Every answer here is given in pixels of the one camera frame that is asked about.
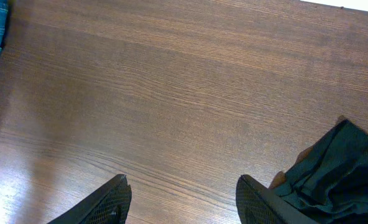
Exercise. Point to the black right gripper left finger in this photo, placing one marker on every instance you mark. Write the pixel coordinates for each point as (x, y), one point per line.
(108, 204)

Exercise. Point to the black garment pile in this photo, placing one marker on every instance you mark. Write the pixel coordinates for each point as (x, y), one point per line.
(330, 184)

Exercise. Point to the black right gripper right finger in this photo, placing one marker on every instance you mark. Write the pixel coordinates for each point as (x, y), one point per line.
(257, 204)

